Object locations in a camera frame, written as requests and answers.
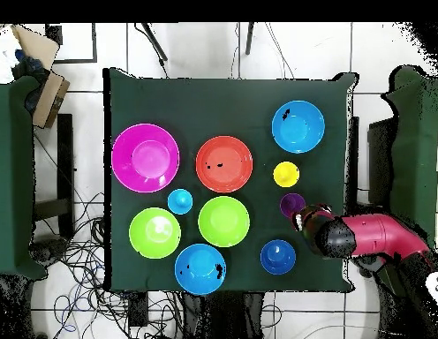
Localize pink bowl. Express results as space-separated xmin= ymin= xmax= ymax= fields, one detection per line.
xmin=110 ymin=123 xmax=180 ymax=194

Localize purple cup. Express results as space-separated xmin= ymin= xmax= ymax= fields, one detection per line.
xmin=279 ymin=192 xmax=307 ymax=219

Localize tangled floor cables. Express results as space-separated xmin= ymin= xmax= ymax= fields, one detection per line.
xmin=31 ymin=192 xmax=185 ymax=339

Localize green cloth side table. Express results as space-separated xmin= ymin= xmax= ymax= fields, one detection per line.
xmin=381 ymin=64 xmax=438 ymax=248
xmin=0 ymin=75 xmax=47 ymax=282

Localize dark green table cloth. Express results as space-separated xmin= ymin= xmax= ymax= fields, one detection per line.
xmin=103 ymin=67 xmax=358 ymax=294

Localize black pedestal leg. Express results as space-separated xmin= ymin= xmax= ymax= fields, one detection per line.
xmin=29 ymin=238 xmax=70 ymax=266

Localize brown cardboard sheet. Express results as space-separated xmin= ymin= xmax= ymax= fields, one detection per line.
xmin=10 ymin=24 xmax=60 ymax=71

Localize black tripod leg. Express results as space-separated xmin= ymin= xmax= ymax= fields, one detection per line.
xmin=245 ymin=22 xmax=256 ymax=56
xmin=133 ymin=22 xmax=170 ymax=79

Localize light blue bowl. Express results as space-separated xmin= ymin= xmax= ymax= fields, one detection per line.
xmin=270 ymin=100 xmax=326 ymax=154
xmin=174 ymin=243 xmax=227 ymax=297

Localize green bowl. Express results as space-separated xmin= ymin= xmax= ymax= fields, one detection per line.
xmin=197 ymin=195 xmax=251 ymax=248
xmin=128 ymin=207 xmax=182 ymax=260

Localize light blue cup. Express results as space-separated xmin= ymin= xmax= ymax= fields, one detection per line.
xmin=166 ymin=188 xmax=194 ymax=215

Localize small dark blue bowl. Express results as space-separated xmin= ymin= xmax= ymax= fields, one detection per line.
xmin=260 ymin=238 xmax=297 ymax=275

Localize brown cardboard box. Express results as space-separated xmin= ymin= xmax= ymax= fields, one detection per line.
xmin=31 ymin=70 xmax=71 ymax=129

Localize black metal stand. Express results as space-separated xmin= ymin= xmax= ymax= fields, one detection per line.
xmin=33 ymin=113 xmax=76 ymax=241
xmin=345 ymin=116 xmax=396 ymax=213

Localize orange bowl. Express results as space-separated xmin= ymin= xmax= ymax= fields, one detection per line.
xmin=194 ymin=135 xmax=254 ymax=194

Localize yellow cup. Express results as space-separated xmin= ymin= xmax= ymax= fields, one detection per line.
xmin=272 ymin=161 xmax=300 ymax=189

